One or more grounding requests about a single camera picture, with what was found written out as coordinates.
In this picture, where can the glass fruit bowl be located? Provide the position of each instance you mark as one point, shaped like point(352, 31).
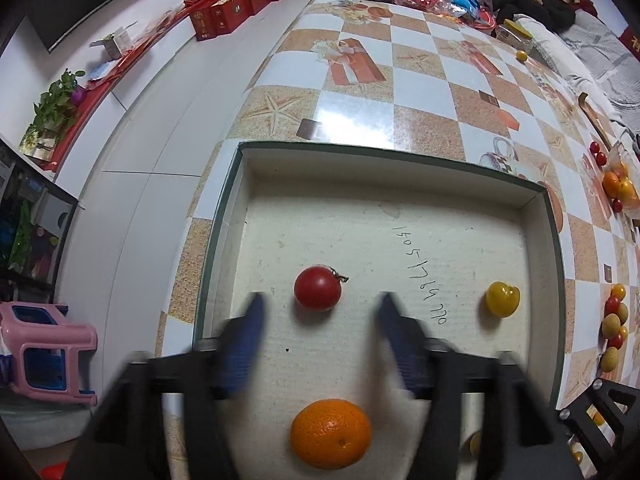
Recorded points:
point(620, 180)

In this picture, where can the yellow tomato far right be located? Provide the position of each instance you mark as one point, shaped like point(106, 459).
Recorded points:
point(502, 300)

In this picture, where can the wooden back scratcher stick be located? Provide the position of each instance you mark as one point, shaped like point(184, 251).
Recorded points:
point(594, 120)

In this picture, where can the shallow cardboard box tray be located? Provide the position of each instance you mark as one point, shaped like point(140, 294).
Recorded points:
point(433, 232)

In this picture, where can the red tomato with stem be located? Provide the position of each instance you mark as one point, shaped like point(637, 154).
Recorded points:
point(319, 288)

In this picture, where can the large orange mandarin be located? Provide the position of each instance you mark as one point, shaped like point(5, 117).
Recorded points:
point(331, 434)

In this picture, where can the red gift boxes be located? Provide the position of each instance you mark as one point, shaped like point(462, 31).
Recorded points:
point(240, 5)

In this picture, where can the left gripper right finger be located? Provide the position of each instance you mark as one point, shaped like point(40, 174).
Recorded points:
point(408, 343)

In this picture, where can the green potted plant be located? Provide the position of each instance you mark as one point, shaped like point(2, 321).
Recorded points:
point(56, 110)

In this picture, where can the pink plastic stool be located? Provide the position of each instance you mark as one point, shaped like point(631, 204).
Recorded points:
point(44, 355)

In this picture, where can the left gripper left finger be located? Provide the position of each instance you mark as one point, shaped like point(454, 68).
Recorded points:
point(238, 344)

